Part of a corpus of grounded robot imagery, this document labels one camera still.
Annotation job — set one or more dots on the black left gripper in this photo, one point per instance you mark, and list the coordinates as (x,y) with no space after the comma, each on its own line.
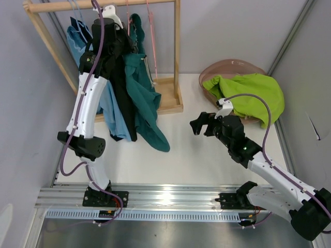
(129,47)

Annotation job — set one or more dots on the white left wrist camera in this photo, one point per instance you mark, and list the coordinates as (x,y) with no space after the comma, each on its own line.
(109,11)

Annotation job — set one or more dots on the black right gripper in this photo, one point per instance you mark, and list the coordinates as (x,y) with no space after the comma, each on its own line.
(204,119)

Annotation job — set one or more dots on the pink hanger of green shorts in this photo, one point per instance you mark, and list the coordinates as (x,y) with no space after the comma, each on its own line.
(151,23)

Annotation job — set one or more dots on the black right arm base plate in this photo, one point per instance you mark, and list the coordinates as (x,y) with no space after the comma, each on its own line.
(234,201)

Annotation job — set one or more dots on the aluminium mounting rail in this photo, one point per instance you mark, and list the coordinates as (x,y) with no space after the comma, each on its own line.
(148,197)

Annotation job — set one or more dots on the white slotted cable duct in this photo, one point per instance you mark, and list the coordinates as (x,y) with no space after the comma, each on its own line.
(139,215)

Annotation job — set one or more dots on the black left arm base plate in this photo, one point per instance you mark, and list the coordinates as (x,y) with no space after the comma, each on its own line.
(94,198)

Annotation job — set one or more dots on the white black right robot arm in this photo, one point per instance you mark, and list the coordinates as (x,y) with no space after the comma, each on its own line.
(306,208)

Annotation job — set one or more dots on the lime green shorts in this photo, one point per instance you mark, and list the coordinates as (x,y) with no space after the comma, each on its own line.
(257,84)

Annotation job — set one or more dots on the translucent pink plastic basket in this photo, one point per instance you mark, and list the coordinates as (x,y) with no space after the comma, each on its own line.
(227,68)

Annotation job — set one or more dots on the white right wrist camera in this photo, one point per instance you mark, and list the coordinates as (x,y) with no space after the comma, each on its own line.
(225,107)

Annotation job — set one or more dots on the navy blue shorts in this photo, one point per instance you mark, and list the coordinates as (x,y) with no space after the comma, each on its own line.
(78,34)

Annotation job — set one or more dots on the pink hanger of teal shorts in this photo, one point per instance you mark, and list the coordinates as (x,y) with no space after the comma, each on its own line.
(129,20)

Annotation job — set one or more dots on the wooden clothes rack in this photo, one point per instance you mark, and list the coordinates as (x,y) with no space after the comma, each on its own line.
(171,98)

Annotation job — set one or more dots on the light blue shorts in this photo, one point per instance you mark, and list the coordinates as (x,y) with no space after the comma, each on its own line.
(108,103)

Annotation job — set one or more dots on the teal shorts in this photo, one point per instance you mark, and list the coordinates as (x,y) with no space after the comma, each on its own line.
(141,89)

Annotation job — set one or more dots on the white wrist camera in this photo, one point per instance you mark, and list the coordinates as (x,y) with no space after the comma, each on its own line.
(109,11)
(225,107)

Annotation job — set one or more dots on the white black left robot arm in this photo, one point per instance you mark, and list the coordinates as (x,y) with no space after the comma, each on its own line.
(108,44)

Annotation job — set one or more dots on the black shorts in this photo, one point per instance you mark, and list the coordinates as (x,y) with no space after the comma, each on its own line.
(125,103)

